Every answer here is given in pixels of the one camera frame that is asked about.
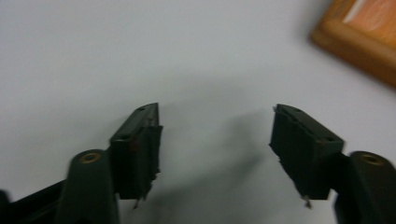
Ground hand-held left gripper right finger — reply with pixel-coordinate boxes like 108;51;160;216
268;104;346;201

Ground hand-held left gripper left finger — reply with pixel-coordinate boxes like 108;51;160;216
108;102;163;201

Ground wooden picture frame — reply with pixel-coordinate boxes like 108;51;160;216
309;0;396;89

